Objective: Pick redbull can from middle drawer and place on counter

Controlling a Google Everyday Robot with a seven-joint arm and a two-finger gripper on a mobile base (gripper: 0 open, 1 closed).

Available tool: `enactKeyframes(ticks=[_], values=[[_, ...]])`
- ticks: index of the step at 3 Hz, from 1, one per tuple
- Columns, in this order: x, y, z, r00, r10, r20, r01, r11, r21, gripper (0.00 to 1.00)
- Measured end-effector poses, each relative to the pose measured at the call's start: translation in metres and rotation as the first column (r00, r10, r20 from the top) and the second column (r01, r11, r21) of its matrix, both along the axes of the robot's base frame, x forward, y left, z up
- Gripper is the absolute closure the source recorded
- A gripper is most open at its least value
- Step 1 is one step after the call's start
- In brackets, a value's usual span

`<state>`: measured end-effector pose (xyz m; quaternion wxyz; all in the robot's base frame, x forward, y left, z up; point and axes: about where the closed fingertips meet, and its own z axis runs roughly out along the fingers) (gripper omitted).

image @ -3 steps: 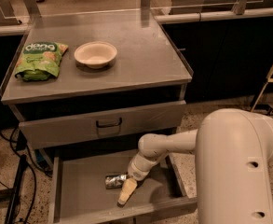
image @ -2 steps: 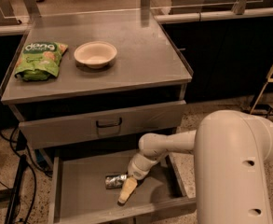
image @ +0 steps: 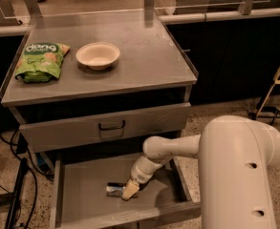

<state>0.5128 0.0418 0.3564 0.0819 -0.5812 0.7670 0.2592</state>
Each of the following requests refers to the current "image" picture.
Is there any black drawer handle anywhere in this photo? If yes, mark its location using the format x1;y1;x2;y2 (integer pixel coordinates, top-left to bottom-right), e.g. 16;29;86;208
98;119;126;132

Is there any black floor cable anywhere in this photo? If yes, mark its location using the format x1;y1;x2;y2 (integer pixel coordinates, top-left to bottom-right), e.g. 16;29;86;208
0;129;54;229

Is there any closed top drawer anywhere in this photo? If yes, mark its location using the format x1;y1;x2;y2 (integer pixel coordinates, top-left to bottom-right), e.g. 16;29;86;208
20;103;190;153

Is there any white paper bowl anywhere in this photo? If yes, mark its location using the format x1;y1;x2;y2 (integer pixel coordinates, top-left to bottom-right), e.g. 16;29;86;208
75;42;120;71

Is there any grey horizontal rail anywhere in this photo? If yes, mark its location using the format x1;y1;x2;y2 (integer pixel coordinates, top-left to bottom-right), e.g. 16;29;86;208
159;8;280;25

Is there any black metal stand leg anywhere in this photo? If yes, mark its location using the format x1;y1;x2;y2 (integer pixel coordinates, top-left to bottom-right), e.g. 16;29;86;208
5;158;28;229

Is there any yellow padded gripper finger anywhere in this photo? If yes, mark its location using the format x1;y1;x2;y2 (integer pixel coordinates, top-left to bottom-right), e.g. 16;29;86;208
121;179;140;200

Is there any green chips bag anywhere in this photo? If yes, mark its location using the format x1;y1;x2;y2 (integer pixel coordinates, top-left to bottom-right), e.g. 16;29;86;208
15;42;70;83

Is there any yellow metal cart frame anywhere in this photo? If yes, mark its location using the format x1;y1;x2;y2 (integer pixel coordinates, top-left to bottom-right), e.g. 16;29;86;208
248;41;280;126

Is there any open middle drawer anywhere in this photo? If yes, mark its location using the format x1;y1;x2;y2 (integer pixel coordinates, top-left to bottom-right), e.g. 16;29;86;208
49;139;203;229

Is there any silver blue redbull can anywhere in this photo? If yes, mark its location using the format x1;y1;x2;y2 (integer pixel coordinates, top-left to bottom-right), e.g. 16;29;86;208
106;182;126;198

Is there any grey drawer cabinet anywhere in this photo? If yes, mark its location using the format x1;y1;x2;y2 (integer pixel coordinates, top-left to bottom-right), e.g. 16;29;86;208
0;9;207;229

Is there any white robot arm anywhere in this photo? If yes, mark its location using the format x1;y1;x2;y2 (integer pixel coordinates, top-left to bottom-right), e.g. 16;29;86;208
122;115;280;229

